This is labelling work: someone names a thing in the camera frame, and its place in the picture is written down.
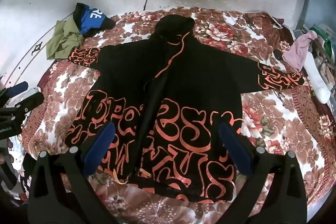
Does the black orange lettered jacket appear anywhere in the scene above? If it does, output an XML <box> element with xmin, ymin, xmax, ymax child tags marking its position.
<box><xmin>64</xmin><ymin>15</ymin><xmax>304</xmax><ymax>203</ymax></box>

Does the olive green garment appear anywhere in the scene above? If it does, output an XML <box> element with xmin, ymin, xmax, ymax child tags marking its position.
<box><xmin>46</xmin><ymin>18</ymin><xmax>84</xmax><ymax>60</ymax></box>

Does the pink cloth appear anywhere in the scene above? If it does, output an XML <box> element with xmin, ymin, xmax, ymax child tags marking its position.
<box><xmin>282</xmin><ymin>30</ymin><xmax>318</xmax><ymax>72</ymax></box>

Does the white sock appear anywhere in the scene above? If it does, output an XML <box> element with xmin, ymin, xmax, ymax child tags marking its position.
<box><xmin>303</xmin><ymin>52</ymin><xmax>331</xmax><ymax>104</ymax></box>

